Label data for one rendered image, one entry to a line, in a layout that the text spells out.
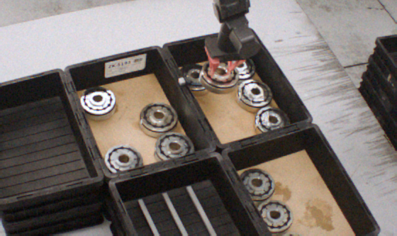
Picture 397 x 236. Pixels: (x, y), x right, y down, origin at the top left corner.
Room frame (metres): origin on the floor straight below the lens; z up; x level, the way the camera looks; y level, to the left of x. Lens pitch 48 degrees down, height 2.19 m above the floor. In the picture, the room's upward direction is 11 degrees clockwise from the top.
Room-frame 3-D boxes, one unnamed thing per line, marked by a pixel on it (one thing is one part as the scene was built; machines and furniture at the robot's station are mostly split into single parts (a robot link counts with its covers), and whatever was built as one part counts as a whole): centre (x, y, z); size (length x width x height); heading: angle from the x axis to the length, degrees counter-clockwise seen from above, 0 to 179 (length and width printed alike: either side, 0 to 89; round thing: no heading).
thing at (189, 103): (1.10, 0.15, 0.92); 0.40 x 0.30 x 0.02; 32
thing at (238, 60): (1.23, -0.06, 1.03); 0.07 x 0.07 x 0.09; 25
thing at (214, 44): (1.22, -0.05, 1.11); 0.10 x 0.07 x 0.07; 115
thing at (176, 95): (1.10, 0.15, 0.87); 0.40 x 0.30 x 0.11; 32
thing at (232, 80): (1.22, -0.05, 0.98); 0.10 x 0.10 x 0.01
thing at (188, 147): (1.04, 0.03, 0.86); 0.10 x 0.10 x 0.01
